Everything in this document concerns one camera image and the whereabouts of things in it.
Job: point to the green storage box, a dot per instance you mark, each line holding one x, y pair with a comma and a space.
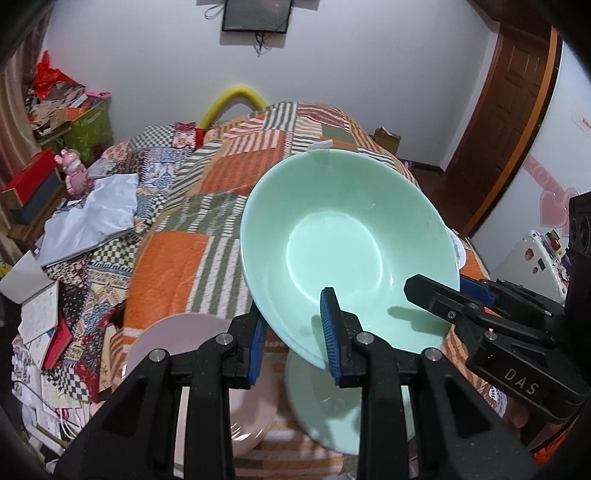
90, 127

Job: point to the open notebook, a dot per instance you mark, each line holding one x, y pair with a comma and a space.
39, 309

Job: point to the wooden door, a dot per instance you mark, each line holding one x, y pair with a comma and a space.
512, 115

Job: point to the striped curtain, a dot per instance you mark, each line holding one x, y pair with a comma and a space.
11, 92

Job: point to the yellow foam tube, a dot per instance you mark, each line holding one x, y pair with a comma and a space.
231, 94

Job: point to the pale plastic bag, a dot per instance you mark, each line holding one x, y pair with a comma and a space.
92, 217

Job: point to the red box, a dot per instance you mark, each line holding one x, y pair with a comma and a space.
32, 173

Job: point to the small white object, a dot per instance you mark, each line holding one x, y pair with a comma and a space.
321, 146

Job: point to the green bowl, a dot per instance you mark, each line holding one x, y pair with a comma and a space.
332, 244

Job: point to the white plate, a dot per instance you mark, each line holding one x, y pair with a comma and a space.
458, 251

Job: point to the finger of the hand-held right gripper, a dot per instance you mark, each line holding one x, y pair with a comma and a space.
434, 295
475, 288

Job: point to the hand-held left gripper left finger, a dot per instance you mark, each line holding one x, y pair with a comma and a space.
256, 355

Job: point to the person's right hand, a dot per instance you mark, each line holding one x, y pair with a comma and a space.
515, 417

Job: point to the mauve plate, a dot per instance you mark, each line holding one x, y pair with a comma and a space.
184, 332

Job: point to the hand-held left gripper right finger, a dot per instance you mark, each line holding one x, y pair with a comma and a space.
330, 337

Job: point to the patchwork quilt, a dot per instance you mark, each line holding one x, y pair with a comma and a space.
184, 258

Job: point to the cardboard box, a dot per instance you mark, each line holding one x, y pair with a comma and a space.
388, 141

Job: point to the pink heart wall sticker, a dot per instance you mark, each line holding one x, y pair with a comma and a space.
554, 203

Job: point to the white sticker-covered case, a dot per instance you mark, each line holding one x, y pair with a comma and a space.
531, 258

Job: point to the red book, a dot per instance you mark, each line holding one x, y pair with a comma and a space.
57, 344

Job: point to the pink toy figure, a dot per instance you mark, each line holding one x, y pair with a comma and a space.
76, 177

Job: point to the wall-mounted screen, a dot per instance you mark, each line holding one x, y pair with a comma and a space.
256, 14

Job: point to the green plate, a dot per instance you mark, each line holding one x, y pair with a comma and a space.
323, 406

